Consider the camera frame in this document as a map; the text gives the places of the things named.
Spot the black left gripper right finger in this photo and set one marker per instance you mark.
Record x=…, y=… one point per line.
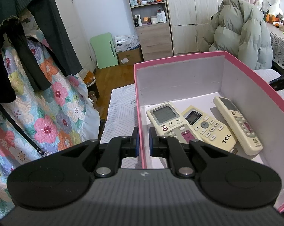
x=171, y=149

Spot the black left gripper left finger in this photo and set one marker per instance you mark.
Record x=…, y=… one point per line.
x=113, y=152

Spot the wide cream remote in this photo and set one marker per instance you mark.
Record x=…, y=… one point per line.
x=168, y=121

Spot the cream TCL remote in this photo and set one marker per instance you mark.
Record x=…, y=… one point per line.
x=209, y=129

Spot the pink cardboard box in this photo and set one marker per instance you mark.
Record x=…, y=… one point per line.
x=194, y=80

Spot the slim cream remote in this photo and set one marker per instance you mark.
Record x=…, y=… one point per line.
x=243, y=131

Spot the white patterned table cloth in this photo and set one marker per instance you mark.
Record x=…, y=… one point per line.
x=117, y=97

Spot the floral quilt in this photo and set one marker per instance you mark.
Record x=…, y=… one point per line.
x=42, y=122

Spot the brown cardboard box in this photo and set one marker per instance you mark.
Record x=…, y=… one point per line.
x=130, y=57

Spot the green folding table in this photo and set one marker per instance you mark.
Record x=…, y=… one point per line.
x=104, y=49

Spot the white jar on shelf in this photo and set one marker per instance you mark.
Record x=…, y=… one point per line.
x=154, y=19

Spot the light wooden wardrobe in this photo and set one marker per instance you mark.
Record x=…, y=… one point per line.
x=189, y=21

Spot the grey-green puffer jacket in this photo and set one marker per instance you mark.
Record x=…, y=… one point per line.
x=238, y=28

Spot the wooden shelf cabinet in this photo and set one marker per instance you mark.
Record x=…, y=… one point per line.
x=155, y=39

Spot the white plush goose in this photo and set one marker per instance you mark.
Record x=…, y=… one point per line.
x=275, y=9

